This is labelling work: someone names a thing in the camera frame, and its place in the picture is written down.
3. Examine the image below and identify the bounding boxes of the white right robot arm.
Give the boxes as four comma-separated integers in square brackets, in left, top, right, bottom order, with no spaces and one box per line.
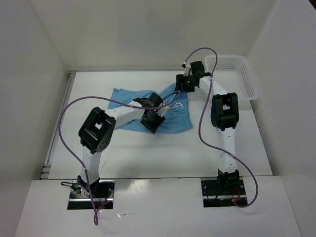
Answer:
[175,61,239,194]

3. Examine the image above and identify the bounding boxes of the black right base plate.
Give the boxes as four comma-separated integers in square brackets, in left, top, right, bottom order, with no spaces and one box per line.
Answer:
[200,179,248,208]

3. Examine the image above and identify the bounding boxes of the light blue shorts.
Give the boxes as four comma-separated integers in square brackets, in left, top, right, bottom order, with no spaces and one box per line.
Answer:
[108,83,193,134]

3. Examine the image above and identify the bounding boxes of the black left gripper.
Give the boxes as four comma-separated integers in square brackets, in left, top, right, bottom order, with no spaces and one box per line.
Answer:
[140,109,165,134]

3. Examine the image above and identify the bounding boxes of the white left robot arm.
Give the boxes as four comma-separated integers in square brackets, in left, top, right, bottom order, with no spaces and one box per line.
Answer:
[77,93,165,198]

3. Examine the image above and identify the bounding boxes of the aluminium table edge rail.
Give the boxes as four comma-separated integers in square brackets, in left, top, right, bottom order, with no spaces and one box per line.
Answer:
[39,71,77,180]

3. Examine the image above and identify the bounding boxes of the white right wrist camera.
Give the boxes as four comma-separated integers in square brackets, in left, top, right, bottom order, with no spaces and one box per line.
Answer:
[181,62,192,76]

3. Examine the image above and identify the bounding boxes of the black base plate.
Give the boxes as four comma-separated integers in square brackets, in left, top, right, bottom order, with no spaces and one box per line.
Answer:
[200,179,248,208]
[62,179,115,210]

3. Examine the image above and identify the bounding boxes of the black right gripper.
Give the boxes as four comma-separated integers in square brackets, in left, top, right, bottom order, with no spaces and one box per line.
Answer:
[174,74,197,93]

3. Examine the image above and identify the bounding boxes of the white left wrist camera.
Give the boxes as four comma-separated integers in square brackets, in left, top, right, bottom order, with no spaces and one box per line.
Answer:
[157,106,170,117]

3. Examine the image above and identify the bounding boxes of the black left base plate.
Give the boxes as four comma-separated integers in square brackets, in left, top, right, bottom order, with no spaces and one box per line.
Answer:
[62,179,115,210]

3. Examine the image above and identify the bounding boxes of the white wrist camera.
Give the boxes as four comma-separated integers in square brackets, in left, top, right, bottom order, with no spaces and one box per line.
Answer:
[157,106,170,117]
[181,62,192,76]

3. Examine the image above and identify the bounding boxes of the white plastic basket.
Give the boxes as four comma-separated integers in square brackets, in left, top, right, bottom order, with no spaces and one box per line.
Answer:
[204,55,259,101]

